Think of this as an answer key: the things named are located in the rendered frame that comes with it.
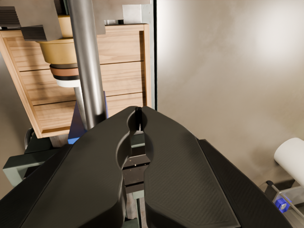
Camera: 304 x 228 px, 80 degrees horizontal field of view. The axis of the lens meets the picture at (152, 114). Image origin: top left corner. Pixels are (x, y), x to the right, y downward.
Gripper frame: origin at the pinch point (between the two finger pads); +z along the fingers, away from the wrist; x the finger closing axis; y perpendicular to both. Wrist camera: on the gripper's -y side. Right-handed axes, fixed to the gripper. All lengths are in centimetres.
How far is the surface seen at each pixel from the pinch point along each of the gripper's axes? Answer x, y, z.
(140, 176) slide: -4, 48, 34
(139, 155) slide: -4, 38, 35
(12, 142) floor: -113, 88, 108
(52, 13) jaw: -11.7, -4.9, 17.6
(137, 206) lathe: -8, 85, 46
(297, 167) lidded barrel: 176, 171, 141
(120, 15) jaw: -3.4, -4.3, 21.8
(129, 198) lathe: -11, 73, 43
